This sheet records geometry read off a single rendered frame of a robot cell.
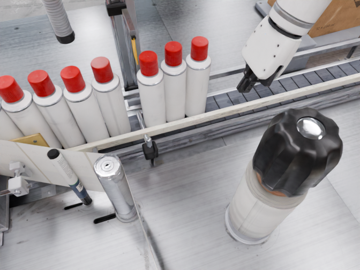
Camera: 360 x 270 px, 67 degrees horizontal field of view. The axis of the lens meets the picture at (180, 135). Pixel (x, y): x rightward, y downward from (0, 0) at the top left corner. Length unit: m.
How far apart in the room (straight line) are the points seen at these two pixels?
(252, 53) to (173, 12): 0.55
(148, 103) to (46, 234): 0.31
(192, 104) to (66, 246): 0.38
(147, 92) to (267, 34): 0.27
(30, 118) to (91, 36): 0.53
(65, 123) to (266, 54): 0.42
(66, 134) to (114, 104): 0.12
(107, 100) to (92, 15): 0.64
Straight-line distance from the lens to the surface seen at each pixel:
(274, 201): 0.38
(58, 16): 0.55
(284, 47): 0.58
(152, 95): 0.53
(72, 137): 0.60
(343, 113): 0.86
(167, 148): 0.66
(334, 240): 0.61
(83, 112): 0.54
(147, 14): 1.10
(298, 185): 0.33
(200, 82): 0.57
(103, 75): 0.50
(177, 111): 0.61
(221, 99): 0.71
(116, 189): 0.42
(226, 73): 0.67
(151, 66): 0.50
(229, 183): 0.58
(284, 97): 0.71
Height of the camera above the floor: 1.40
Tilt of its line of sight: 55 degrees down
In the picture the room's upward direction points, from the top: 1 degrees clockwise
